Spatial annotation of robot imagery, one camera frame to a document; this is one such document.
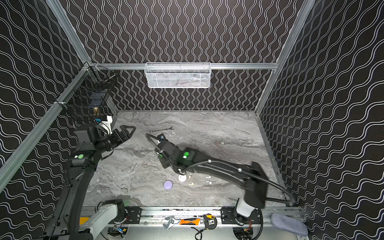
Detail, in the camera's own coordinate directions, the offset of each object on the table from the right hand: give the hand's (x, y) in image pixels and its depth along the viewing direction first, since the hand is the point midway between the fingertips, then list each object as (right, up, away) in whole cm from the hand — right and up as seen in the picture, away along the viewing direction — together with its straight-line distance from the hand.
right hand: (165, 154), depth 77 cm
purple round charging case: (0, -18, +7) cm, 19 cm away
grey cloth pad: (+59, -32, -6) cm, 68 cm away
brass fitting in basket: (-39, +23, +6) cm, 46 cm away
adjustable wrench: (+1, -33, -5) cm, 33 cm away
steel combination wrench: (-2, +13, +33) cm, 36 cm away
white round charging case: (+8, -15, +9) cm, 20 cm away
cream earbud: (+14, -18, +9) cm, 24 cm away
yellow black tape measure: (+22, -31, -5) cm, 39 cm away
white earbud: (+24, -18, +9) cm, 31 cm away
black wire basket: (-52, +36, +18) cm, 66 cm away
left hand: (-14, +13, -5) cm, 20 cm away
